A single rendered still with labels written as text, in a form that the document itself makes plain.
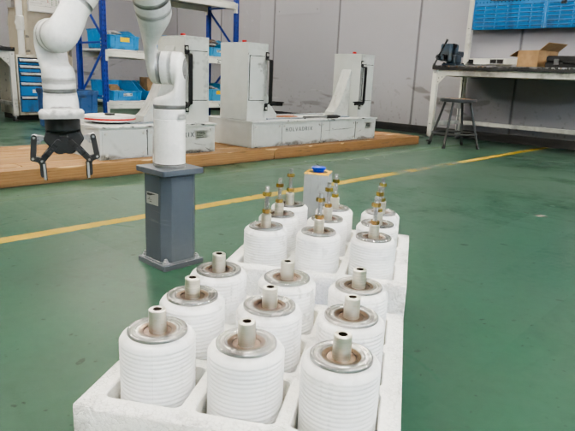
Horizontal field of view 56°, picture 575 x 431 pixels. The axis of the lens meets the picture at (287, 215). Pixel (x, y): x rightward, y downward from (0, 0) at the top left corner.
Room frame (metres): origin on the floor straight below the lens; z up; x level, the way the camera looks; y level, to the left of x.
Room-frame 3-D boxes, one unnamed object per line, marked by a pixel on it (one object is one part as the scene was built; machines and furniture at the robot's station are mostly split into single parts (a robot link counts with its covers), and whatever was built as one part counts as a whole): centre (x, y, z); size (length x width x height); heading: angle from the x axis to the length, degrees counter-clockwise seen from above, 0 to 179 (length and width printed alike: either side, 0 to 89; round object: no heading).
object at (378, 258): (1.11, -0.18, 0.16); 0.10 x 0.10 x 0.18
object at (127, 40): (6.22, 2.00, 0.90); 0.50 x 0.38 x 0.21; 48
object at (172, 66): (1.61, 0.36, 0.54); 0.09 x 0.09 x 0.17; 1
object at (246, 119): (4.56, -0.04, 0.45); 1.51 x 0.57 x 0.74; 137
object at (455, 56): (5.56, -1.52, 0.87); 0.41 x 0.17 x 0.25; 137
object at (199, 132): (3.48, 0.98, 0.45); 0.82 x 0.57 x 0.74; 137
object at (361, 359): (0.59, -0.07, 0.25); 0.08 x 0.08 x 0.01
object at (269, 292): (0.73, 0.02, 0.26); 0.02 x 0.02 x 0.03
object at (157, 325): (0.64, 0.16, 0.26); 0.02 x 0.02 x 0.03
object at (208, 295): (0.75, 0.14, 0.25); 0.08 x 0.08 x 0.01
